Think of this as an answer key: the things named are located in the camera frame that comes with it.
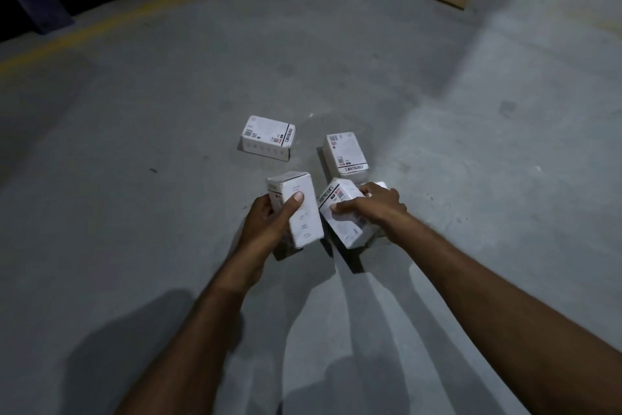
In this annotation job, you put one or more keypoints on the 65W orange charger box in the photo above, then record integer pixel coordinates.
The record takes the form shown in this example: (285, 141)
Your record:
(267, 138)

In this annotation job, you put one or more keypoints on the person's right forearm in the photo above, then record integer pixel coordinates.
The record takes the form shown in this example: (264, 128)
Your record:
(510, 312)

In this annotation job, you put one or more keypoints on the person's left forearm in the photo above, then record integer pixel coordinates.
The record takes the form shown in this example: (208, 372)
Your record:
(194, 346)

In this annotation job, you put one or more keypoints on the person's right hand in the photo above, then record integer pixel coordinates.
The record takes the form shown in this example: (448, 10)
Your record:
(379, 206)

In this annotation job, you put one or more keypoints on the person's left hand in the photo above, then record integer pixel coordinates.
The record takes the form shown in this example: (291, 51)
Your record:
(262, 240)

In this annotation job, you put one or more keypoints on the white charger box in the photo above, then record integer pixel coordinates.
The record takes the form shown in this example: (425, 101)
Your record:
(380, 185)

